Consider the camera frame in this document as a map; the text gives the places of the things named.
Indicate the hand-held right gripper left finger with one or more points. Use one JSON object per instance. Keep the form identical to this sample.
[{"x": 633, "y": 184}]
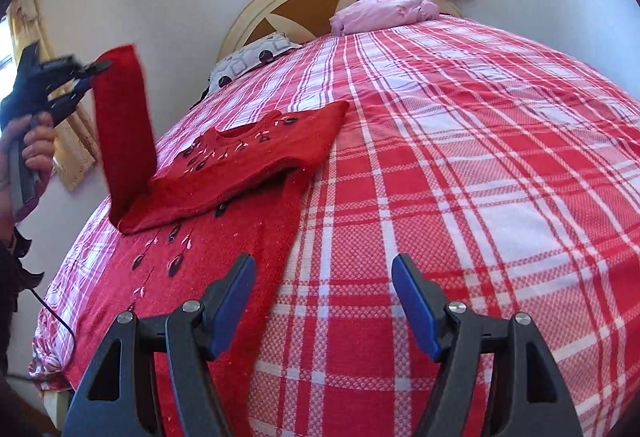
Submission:
[{"x": 234, "y": 304}]

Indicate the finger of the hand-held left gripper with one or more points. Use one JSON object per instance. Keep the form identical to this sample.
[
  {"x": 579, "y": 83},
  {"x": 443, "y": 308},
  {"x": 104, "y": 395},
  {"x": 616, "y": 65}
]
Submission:
[
  {"x": 97, "y": 66},
  {"x": 79, "y": 92}
]

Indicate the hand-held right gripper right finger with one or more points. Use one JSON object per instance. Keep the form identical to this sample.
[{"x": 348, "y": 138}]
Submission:
[{"x": 415, "y": 304}]

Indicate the red knit sweater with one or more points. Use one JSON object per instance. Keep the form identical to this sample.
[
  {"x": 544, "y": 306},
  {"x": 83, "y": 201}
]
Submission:
[{"x": 225, "y": 177}]

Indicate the person's left hand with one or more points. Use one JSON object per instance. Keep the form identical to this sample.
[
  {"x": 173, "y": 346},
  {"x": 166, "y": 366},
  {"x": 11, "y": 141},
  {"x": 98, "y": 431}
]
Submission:
[{"x": 39, "y": 137}]

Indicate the long yellow curtain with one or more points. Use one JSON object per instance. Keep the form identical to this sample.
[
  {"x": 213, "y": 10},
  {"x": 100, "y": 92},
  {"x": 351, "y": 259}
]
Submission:
[{"x": 70, "y": 137}]

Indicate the red plaid blanket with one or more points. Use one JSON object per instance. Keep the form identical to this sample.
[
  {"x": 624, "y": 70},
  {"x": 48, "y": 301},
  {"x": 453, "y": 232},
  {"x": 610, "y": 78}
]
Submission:
[{"x": 450, "y": 167}]

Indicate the grey patterned pillow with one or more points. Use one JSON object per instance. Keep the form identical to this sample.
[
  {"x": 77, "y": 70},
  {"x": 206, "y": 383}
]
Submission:
[{"x": 250, "y": 57}]

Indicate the pink pillow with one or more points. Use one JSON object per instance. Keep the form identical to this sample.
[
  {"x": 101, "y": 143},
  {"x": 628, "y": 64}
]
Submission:
[{"x": 380, "y": 12}]

